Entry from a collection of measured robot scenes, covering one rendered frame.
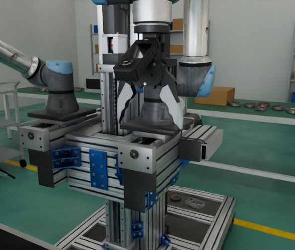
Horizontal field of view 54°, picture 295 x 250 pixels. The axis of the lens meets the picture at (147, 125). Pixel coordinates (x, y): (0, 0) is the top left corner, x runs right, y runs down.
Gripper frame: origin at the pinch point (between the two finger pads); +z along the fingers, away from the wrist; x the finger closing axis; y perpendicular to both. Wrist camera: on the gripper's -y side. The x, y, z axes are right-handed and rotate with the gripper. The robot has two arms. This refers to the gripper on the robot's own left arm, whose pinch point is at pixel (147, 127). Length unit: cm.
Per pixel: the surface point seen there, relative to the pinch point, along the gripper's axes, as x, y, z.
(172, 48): 229, 589, -22
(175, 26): 223, 588, -71
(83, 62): 539, 650, 16
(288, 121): -26, 220, 43
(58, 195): 159, 131, 116
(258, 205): -11, 195, 116
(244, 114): 11, 221, 41
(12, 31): 565, 434, -60
